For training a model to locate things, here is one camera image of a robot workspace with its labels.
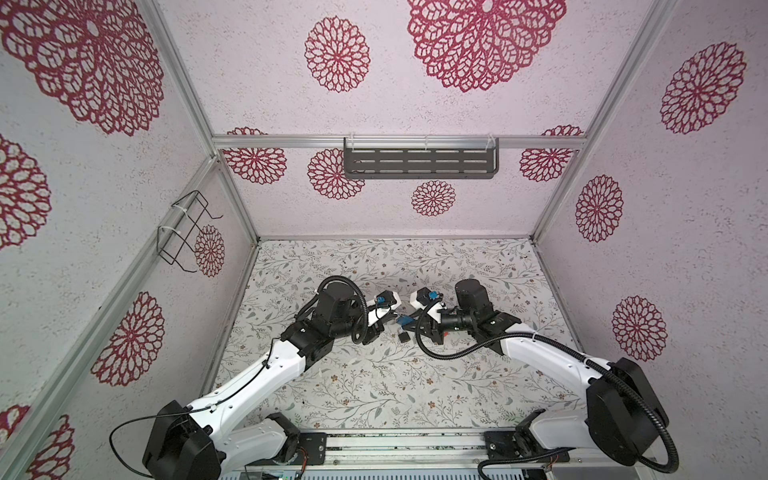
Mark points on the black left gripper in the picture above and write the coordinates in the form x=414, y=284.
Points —
x=375, y=331

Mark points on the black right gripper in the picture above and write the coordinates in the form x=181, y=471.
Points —
x=429, y=327

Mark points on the blue padlock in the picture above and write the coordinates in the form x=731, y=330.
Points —
x=407, y=323

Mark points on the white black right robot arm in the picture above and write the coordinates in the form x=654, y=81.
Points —
x=623, y=417

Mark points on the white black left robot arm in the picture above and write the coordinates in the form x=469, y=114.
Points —
x=205, y=439

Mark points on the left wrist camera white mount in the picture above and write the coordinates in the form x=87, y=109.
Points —
x=386, y=299

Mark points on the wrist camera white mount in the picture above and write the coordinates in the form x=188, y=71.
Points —
x=386, y=299
x=429, y=302

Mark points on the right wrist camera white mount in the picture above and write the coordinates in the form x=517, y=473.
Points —
x=429, y=302

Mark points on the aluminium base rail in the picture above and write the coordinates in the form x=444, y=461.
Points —
x=442, y=453

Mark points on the dark grey wall shelf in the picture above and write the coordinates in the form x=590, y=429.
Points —
x=423, y=163

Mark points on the black wire wall basket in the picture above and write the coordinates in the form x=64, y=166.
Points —
x=193, y=243

